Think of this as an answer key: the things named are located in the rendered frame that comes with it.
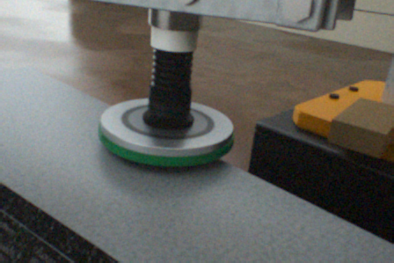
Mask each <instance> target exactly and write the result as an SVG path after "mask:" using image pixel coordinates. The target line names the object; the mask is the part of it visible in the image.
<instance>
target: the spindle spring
mask: <svg viewBox="0 0 394 263"><path fill-rule="evenodd" d="M153 53H154V54H155V55H154V56H153V60H154V62H153V63H152V66H153V67H154V69H153V70H152V74H153V76H152V81H153V82H152V84H151V85H152V87H154V89H158V90H160V91H170V92H176V91H185V90H186V89H188V88H190V84H191V83H190V81H191V79H192V77H191V74H192V73H193V71H192V69H191V68H192V67H193V63H192V61H193V53H194V51H192V52H180V53H171V52H162V50H160V49H157V48H155V49H154V51H153ZM162 57H163V58H162ZM164 58H185V59H180V60H168V59H164ZM161 64H167V65H182V64H184V66H181V67H166V66H163V65H161ZM161 70H162V71H166V72H182V71H184V72H183V73H163V72H161ZM160 77H161V78H160ZM162 78H170V79H179V80H166V79H162ZM180 78H183V79H180ZM160 84H166V85H180V84H183V85H181V86H178V87H166V86H162V85H160Z"/></svg>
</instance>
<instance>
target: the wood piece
mask: <svg viewBox="0 0 394 263"><path fill-rule="evenodd" d="M393 140H394V106H393V105H390V104H384V103H382V102H376V101H374V100H372V99H365V98H359V99H358V100H356V101H355V102H354V103H353V104H351V105H350V106H348V107H347V108H346V109H345V110H344V111H342V112H341V113H339V114H338V115H337V116H336V117H334V118H333V119H332V124H331V126H330V129H329V135H328V138H327V142H329V143H332V144H336V145H338V146H342V147H344V148H346V149H350V150H356V151H358V152H360V153H364V154H366V155H369V156H372V157H378V158H380V157H381V156H382V155H383V153H384V152H385V151H386V150H387V149H388V147H389V146H390V144H391V143H392V142H393Z"/></svg>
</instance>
